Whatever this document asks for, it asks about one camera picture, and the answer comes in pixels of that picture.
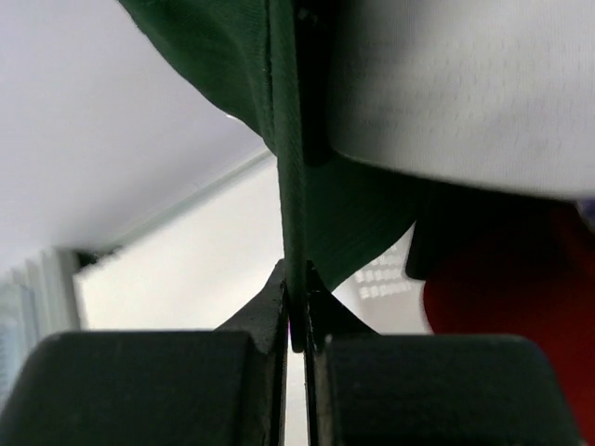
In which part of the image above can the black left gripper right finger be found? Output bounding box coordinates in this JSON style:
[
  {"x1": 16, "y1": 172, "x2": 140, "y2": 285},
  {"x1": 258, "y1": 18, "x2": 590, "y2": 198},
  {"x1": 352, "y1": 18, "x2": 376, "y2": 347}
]
[{"x1": 304, "y1": 268, "x2": 585, "y2": 445}]

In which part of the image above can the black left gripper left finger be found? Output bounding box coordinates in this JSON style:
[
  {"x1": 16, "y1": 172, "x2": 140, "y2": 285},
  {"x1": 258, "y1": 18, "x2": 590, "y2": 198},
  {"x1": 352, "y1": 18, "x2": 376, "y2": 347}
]
[{"x1": 1, "y1": 263, "x2": 288, "y2": 445}]

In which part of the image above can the white NY cap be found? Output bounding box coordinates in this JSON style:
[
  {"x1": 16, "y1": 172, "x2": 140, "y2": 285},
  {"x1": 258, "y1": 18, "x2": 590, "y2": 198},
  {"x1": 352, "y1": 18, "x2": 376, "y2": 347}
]
[{"x1": 326, "y1": 0, "x2": 594, "y2": 200}]

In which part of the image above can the dark green cap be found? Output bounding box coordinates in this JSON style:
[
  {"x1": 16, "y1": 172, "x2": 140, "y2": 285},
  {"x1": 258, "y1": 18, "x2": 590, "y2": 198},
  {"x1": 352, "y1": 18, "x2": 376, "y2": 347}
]
[{"x1": 124, "y1": 1, "x2": 424, "y2": 352}]

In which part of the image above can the white perforated plastic basket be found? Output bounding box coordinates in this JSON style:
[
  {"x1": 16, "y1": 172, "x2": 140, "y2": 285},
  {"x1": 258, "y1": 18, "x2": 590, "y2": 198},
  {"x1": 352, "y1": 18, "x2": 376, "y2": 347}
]
[{"x1": 334, "y1": 230, "x2": 430, "y2": 335}]

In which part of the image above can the black cap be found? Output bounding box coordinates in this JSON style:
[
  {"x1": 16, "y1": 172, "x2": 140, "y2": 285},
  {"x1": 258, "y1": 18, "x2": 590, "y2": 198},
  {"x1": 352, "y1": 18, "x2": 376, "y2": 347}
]
[{"x1": 405, "y1": 182, "x2": 580, "y2": 280}]

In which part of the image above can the red cap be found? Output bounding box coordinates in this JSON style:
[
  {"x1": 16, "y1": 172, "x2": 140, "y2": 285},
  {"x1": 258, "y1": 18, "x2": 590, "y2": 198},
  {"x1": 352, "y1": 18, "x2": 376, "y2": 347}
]
[{"x1": 422, "y1": 204, "x2": 594, "y2": 444}]

